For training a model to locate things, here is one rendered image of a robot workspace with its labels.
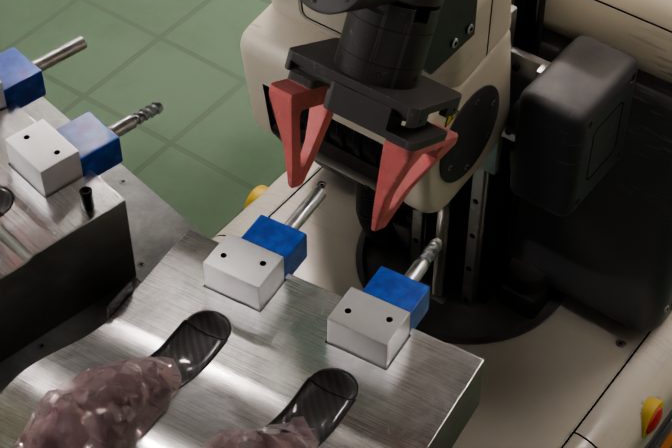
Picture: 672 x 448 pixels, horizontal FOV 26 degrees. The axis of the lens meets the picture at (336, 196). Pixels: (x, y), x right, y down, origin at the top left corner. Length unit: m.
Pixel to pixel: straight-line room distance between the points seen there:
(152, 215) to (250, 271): 0.18
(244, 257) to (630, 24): 0.59
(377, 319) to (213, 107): 1.51
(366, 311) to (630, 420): 0.78
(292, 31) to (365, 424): 0.50
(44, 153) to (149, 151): 1.33
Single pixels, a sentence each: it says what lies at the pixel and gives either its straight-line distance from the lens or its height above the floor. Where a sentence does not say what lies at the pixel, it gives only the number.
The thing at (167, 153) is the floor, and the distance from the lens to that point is 2.46.
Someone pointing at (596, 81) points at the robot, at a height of 0.75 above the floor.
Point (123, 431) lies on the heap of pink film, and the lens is 0.98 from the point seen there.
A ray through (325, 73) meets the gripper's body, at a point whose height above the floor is 1.09.
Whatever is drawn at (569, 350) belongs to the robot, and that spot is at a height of 0.28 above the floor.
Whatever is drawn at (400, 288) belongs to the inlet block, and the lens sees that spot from 1.09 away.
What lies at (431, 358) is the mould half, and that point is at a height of 0.85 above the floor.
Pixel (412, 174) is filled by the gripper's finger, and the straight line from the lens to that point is 0.96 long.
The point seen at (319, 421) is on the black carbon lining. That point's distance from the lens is 1.04.
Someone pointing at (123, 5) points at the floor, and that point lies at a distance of 2.77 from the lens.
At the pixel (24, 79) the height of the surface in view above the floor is 0.90.
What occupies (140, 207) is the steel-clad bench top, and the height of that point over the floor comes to 0.80.
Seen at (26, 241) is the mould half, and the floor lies 0.89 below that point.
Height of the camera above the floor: 1.70
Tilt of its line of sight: 46 degrees down
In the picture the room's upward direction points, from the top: straight up
